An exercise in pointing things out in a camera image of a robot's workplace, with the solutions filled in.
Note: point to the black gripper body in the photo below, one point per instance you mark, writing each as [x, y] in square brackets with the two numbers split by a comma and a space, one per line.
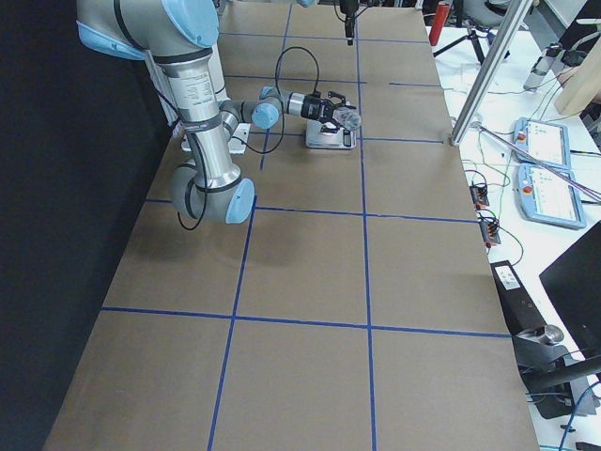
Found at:
[311, 107]
[348, 21]

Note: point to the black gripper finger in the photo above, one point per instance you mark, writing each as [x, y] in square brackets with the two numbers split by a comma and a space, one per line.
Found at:
[349, 34]

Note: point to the clear glass sauce bottle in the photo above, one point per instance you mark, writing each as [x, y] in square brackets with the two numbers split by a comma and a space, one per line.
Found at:
[347, 118]

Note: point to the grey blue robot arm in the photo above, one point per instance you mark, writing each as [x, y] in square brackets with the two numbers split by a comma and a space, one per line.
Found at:
[180, 36]

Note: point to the silver digital kitchen scale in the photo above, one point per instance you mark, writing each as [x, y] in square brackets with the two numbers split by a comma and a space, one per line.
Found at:
[342, 139]

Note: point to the red bottle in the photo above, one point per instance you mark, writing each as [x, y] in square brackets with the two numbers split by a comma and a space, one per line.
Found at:
[440, 17]

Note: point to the orange terminal block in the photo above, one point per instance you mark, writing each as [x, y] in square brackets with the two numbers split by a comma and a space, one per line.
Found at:
[478, 194]

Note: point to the far blue teach pendant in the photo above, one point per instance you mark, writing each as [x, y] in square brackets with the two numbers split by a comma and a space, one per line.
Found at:
[547, 142]

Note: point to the blue teach pendant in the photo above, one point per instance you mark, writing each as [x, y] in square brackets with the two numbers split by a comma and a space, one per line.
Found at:
[545, 198]
[547, 142]

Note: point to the near blue teach pendant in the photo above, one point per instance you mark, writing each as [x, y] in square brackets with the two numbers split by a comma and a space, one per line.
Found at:
[545, 198]

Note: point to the black monitor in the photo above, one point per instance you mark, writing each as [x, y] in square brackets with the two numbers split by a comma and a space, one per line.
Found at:
[572, 283]

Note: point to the aluminium frame post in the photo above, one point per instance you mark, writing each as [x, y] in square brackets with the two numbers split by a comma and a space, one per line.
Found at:
[513, 19]

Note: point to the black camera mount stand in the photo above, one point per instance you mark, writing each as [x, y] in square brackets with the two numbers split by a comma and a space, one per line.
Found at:
[552, 375]

